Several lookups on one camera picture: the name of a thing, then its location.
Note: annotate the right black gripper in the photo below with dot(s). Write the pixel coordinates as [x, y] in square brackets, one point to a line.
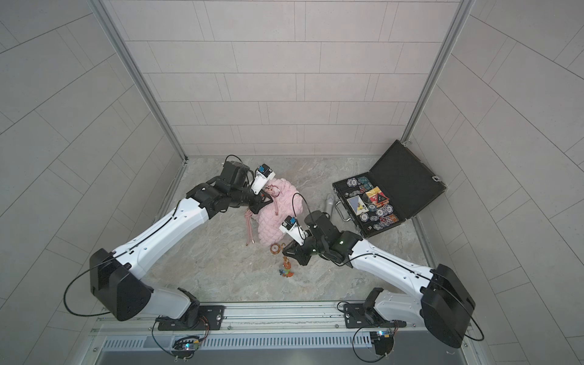
[296, 251]

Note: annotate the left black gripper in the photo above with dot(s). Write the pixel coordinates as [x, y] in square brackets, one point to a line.
[257, 200]

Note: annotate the orange colourful keychain decoration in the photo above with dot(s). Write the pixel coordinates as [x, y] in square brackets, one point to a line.
[285, 270]

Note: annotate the pink quilted bag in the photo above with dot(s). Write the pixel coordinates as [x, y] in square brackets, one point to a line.
[271, 217]

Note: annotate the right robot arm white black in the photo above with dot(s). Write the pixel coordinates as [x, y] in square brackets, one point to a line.
[437, 298]

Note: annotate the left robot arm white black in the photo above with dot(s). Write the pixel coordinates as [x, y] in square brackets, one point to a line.
[116, 277]

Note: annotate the small copper tape roll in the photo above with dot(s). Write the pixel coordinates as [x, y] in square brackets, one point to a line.
[275, 248]

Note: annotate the grey metal cylinder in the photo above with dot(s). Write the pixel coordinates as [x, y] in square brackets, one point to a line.
[329, 204]

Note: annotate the black poker chip case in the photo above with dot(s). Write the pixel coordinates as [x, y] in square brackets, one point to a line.
[396, 188]

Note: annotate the right circuit board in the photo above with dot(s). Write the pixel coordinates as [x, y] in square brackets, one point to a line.
[382, 342]

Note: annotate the circuit board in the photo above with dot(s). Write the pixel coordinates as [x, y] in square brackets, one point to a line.
[382, 342]
[185, 348]

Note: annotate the left circuit board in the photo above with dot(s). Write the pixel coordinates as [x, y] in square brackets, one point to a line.
[185, 348]

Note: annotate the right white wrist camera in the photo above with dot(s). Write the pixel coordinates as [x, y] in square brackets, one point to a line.
[292, 228]

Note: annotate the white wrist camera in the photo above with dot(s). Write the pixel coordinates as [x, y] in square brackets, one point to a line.
[292, 228]
[263, 174]

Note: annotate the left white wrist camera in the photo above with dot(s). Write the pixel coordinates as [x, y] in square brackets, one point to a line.
[263, 174]

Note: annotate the aluminium mounting rail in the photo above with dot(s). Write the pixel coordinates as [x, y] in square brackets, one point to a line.
[247, 318]

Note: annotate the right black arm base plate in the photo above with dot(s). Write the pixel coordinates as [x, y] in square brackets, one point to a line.
[357, 316]

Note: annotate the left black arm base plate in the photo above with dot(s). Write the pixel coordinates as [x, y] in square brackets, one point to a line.
[200, 317]

